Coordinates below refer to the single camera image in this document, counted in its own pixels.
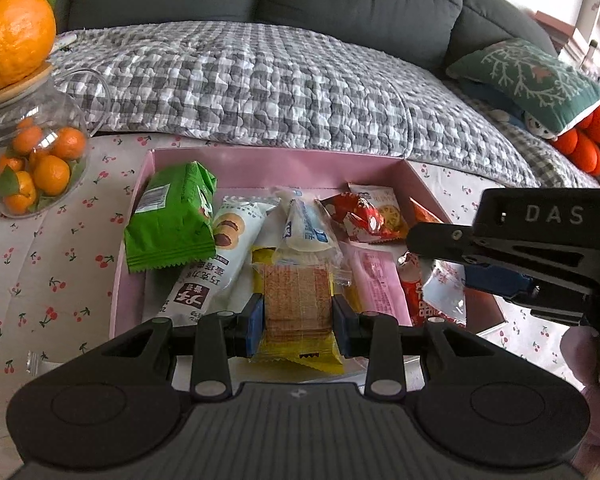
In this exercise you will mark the clear packet with white bun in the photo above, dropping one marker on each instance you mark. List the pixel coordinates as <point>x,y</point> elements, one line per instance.
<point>305,230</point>

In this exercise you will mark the white chocolate roll packet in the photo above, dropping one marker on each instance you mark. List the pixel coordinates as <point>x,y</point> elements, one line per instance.
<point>230,255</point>

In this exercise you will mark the person's right hand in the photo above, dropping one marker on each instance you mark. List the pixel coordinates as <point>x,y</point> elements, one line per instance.
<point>580,355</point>

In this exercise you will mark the green embroidered cushion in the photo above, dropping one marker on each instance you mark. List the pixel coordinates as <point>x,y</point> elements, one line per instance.
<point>525,77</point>

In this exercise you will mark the orange plush toy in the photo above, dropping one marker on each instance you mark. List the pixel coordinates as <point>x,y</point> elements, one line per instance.
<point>587,147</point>

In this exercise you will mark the pile of small tangerines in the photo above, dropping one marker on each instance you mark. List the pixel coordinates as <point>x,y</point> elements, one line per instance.
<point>52,175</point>

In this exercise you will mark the blue plush toy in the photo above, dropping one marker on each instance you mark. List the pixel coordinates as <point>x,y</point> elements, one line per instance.
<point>490,97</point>

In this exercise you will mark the pink cardboard box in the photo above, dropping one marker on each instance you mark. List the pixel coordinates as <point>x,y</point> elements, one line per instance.
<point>280,170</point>

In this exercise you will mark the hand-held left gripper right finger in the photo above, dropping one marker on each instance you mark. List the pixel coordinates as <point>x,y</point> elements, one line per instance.
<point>341,327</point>

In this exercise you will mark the grey checked blanket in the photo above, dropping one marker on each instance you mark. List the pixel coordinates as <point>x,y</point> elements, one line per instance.
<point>280,85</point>

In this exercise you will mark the orange snack packet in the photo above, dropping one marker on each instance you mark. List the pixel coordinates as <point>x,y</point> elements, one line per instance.
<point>422,212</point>

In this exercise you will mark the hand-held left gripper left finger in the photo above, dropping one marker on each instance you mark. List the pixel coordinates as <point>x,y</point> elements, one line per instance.
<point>254,325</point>

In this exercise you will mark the cherry print tablecloth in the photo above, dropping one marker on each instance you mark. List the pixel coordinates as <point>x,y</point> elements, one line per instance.
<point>55,270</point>

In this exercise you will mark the large orange citrus fruit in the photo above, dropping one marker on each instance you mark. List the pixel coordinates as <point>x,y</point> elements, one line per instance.
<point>15,35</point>

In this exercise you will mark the yellow cracker packet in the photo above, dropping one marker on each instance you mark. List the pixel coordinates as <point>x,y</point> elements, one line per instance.
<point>300,357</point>

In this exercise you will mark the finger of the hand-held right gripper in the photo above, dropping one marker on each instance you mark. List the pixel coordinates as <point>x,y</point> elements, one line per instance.
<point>500,282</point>
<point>440,241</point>

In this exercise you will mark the glass jar with oranges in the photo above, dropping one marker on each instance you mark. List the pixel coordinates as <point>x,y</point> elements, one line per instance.
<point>70,110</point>

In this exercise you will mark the red orange candy packet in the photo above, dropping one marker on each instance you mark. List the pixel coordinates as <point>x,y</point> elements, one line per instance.
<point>387,205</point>

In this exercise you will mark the clear packet of brown wafers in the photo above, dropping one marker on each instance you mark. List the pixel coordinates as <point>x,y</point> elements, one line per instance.
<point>295,300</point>

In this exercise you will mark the pink wafer packet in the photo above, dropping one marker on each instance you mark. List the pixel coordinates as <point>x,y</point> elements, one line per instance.
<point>380,285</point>

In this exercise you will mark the wooden teapot lid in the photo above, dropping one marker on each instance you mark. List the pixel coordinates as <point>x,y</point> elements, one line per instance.
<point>22,87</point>

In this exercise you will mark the green snack packet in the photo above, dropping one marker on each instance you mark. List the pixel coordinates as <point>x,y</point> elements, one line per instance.
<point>170,225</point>

